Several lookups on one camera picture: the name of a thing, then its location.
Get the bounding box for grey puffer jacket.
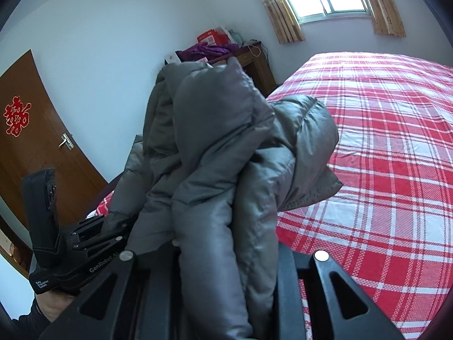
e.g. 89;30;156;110
103;58;342;339

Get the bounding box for person's left hand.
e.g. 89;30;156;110
35;291;75;322

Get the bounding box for brown wooden door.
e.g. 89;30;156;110
0;49;109;277

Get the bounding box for red paper door decoration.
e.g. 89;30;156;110
3;96;32;137

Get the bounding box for white box on desk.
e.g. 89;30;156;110
164;52;181;65

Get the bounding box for purple garment on desk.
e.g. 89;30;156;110
176;43;240;62

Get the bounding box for red gift bag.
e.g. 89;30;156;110
196;27;233;46

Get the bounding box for wooden desk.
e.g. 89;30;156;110
198;41;277;97

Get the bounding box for left beige curtain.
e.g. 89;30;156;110
262;0;305;44

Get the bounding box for beige curtain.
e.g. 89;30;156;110
262;0;305;44
366;0;406;38

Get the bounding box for bed with red plaid sheet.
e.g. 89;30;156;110
84;51;453;340

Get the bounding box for right beige curtain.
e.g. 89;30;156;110
366;0;406;38

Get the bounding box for silver door handle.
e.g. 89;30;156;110
58;133;74;150

